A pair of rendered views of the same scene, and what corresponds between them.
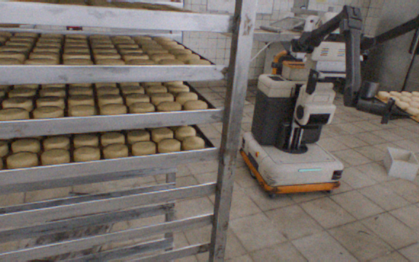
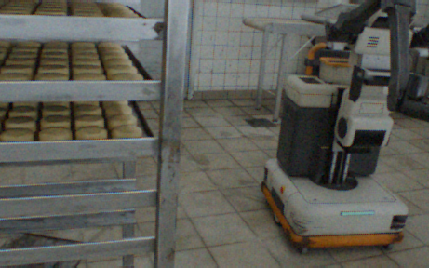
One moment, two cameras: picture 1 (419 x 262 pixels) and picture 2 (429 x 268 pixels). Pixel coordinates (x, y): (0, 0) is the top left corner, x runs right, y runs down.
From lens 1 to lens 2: 0.17 m
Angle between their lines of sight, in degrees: 7
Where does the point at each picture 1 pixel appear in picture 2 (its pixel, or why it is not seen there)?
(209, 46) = (230, 43)
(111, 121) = (2, 90)
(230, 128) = (167, 107)
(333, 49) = (385, 39)
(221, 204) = (161, 220)
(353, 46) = (399, 29)
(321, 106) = (371, 119)
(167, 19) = not seen: outside the picture
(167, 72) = (76, 26)
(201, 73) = (124, 29)
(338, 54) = not seen: hidden behind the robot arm
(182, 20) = not seen: outside the picture
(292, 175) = (331, 221)
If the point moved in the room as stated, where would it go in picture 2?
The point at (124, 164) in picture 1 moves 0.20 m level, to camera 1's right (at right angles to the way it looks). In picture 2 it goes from (20, 151) to (154, 167)
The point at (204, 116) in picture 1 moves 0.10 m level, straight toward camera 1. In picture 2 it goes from (131, 89) to (112, 108)
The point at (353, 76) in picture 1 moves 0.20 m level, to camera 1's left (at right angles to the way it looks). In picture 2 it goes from (400, 68) to (336, 61)
